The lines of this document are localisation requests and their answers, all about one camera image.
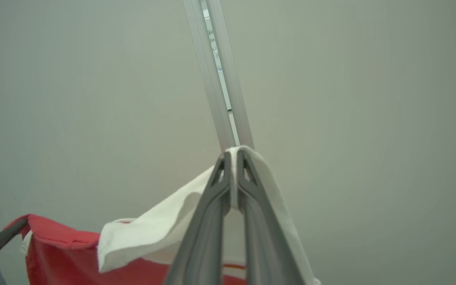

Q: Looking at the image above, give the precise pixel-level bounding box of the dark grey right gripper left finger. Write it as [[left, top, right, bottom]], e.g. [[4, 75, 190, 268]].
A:
[[165, 152, 232, 285]]

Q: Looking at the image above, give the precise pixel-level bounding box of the grey double metal post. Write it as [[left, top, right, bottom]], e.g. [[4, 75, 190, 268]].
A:
[[182, 0, 255, 154]]

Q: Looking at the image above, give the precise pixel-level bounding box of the red and white jersey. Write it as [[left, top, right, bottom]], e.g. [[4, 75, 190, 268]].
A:
[[4, 146, 321, 285]]

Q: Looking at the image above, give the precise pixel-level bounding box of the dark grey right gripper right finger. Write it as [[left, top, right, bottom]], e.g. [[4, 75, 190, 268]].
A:
[[237, 150, 306, 285]]

